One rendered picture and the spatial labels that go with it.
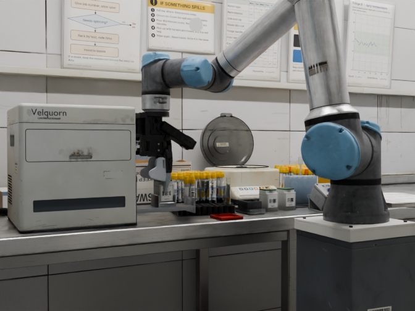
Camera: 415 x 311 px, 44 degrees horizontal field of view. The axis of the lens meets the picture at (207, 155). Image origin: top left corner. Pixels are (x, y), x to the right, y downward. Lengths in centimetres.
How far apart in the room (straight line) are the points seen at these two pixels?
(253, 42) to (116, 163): 46
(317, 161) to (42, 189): 63
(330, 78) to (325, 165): 18
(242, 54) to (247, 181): 56
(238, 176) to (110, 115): 63
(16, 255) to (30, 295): 75
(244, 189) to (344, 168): 74
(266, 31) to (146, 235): 59
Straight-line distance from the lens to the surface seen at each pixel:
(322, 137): 107
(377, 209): 122
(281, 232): 152
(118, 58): 198
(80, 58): 194
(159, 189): 136
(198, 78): 128
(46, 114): 126
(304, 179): 170
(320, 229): 121
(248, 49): 136
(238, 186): 177
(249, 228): 142
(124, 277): 204
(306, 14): 115
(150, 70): 135
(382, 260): 121
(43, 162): 126
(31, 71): 188
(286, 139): 231
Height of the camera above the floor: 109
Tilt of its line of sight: 2 degrees down
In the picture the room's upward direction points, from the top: straight up
